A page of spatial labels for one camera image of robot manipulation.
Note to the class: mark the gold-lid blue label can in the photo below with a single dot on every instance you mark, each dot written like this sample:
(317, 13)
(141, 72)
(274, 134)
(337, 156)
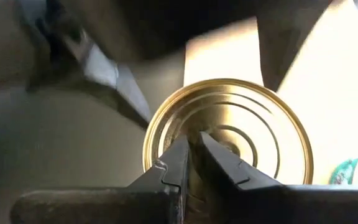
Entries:
(244, 109)

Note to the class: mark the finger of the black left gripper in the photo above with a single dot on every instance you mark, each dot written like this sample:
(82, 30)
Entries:
(104, 77)
(281, 46)

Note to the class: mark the teal seafood can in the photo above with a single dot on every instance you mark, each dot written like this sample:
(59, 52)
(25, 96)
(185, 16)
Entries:
(343, 174)

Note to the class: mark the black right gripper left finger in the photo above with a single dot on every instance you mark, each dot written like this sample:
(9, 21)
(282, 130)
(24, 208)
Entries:
(176, 174)

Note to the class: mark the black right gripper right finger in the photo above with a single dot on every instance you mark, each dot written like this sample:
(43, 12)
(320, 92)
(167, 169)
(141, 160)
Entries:
(219, 168)

